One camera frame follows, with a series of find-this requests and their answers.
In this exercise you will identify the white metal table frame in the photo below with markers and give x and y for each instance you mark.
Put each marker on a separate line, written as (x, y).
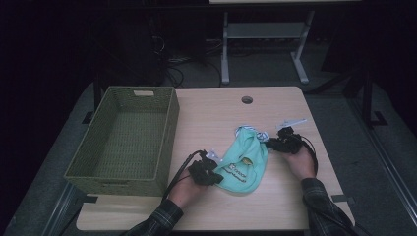
(264, 31)

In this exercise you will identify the black metal stand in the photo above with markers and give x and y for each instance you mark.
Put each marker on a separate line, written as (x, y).
(369, 98)

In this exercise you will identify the mint green small shirt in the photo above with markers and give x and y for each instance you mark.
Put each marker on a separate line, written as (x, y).
(244, 164)

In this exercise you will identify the green woven basket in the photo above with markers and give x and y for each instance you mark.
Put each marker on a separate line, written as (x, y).
(131, 137)

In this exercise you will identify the person's left hand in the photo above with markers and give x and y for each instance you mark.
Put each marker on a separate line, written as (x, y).
(187, 193)

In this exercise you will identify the person's right hand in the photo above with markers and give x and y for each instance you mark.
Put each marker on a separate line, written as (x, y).
(301, 164)

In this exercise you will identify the black post with foot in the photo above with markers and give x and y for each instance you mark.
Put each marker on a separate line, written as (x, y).
(96, 95)

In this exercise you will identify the aluminium floor rail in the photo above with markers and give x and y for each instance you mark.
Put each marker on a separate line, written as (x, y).
(387, 167)
(62, 209)

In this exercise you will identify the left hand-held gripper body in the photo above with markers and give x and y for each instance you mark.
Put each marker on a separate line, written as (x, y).
(201, 168)

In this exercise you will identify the black tape strip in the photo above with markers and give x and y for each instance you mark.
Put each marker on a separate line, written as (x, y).
(89, 199)

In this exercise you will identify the grey tape strip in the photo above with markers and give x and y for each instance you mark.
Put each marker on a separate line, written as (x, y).
(342, 199)

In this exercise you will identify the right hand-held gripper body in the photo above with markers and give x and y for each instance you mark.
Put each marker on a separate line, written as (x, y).
(290, 142)

